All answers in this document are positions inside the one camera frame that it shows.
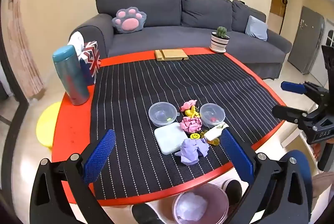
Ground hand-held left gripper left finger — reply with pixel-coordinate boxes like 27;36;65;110
29;129;116;224

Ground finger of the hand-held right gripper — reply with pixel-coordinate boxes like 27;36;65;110
281;81;330;108
272;105;318;127

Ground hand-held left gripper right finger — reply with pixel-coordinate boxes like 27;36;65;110
220;128;314;224

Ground white wrapper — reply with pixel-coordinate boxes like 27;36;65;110
204;122;229;141

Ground purple paper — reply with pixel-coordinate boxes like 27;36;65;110
174;138;209;165

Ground pink trash bin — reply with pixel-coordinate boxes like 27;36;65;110
172;184;229;224

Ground clear plastic container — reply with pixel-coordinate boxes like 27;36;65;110
200;103;226;128
148;102;180;127

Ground pink paper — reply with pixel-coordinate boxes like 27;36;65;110
180;116;203;133

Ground white square lid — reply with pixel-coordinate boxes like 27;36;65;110
154;122;189;154

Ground person's shoe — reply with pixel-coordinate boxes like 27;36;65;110
132;204;157;224
223;179;243;205

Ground red table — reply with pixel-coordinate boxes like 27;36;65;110
51;47;287;207

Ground grey refrigerator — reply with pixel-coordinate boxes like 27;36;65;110
288;6;326;75

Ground yellow stool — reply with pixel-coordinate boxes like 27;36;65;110
36;102;62;147

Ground white door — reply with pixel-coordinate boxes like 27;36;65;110
324;18;334;47

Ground yellow toy figure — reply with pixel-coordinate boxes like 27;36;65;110
183;106;200;118

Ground white plastic bag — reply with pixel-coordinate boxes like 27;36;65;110
176;193;208;220

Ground light blue cushion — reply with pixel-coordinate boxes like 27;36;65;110
245;15;268;41

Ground pink toy figure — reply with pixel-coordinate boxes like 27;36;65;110
180;100;198;111

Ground potted cactus in striped pot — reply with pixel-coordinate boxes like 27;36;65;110
209;26;230;53

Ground black striped table mat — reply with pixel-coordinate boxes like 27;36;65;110
89;53;283;200

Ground teal thermos bottle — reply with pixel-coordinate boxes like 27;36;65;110
52;45;90;106

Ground flag print tissue box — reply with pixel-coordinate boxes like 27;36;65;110
78;41;101;86

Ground white cloth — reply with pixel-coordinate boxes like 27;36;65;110
67;31;85;53

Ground wooden phone stand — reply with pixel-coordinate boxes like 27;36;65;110
154;49;189;61

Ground dark grey sofa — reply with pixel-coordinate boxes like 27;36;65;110
68;0;293;80

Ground paw-shaped grey pink cushion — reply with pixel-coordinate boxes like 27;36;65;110
112;6;147;34

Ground yellow smiley keychain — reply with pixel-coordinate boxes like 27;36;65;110
190;130;206;140

